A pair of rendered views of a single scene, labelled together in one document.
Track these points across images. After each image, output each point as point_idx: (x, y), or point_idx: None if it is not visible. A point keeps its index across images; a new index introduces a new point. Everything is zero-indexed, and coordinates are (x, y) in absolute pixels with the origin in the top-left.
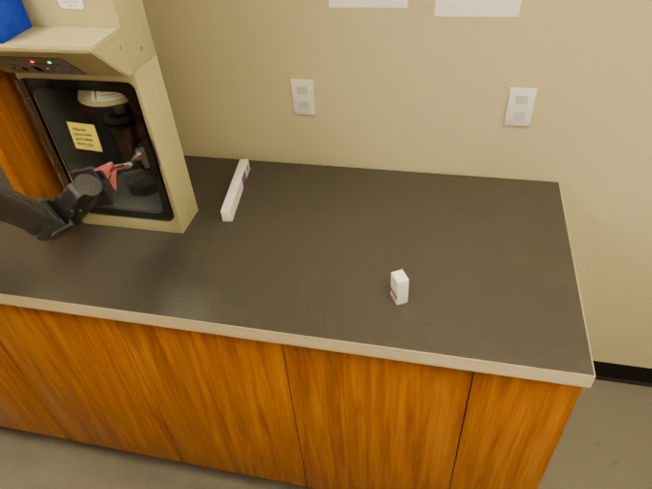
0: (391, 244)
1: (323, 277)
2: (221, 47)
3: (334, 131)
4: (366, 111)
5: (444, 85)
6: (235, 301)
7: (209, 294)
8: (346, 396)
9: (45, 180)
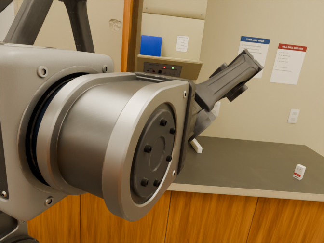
0: (273, 161)
1: (260, 171)
2: None
3: (223, 123)
4: (237, 115)
5: (268, 107)
6: (234, 180)
7: (220, 177)
8: (277, 230)
9: None
